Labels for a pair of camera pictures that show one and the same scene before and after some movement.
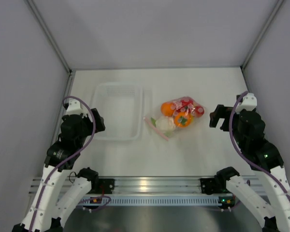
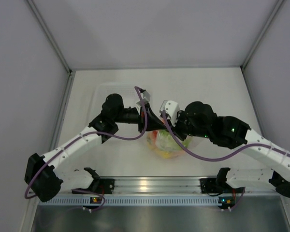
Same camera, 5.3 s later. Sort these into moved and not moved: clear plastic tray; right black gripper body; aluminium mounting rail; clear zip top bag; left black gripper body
Moved: clear zip top bag; left black gripper body; right black gripper body
Not moved: aluminium mounting rail; clear plastic tray
